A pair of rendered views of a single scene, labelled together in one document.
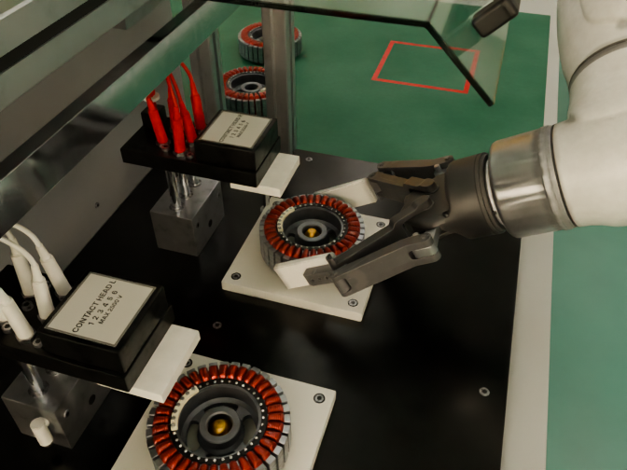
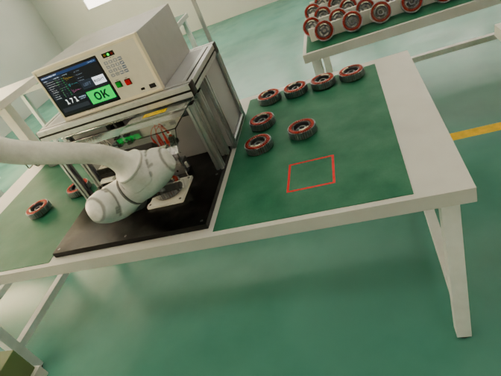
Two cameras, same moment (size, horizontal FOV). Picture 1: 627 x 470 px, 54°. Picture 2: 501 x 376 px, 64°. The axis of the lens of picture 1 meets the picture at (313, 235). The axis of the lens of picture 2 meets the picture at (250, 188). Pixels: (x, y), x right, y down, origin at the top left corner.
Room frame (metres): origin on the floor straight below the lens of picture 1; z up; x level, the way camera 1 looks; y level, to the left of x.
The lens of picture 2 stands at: (0.89, -1.31, 1.52)
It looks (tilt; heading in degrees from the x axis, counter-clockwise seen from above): 33 degrees down; 95
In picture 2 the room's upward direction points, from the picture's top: 25 degrees counter-clockwise
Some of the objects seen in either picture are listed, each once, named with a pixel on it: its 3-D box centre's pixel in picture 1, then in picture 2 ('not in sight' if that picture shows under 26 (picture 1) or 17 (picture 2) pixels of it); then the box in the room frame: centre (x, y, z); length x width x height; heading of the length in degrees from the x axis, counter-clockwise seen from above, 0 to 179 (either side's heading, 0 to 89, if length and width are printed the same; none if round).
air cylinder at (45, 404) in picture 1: (63, 386); not in sight; (0.31, 0.21, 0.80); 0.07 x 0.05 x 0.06; 163
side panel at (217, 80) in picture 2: not in sight; (224, 99); (0.81, 0.32, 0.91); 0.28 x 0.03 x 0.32; 73
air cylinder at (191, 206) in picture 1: (189, 213); (178, 165); (0.54, 0.14, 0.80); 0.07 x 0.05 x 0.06; 163
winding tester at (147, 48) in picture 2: not in sight; (118, 60); (0.49, 0.34, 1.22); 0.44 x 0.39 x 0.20; 163
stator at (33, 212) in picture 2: not in sight; (39, 209); (-0.18, 0.34, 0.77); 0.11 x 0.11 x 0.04
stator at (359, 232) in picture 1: (312, 236); (167, 186); (0.50, 0.00, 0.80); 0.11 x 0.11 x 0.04
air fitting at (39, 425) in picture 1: (42, 433); not in sight; (0.26, 0.22, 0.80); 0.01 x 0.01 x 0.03; 73
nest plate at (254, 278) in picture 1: (312, 253); (170, 192); (0.50, 0.00, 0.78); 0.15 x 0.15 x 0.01; 73
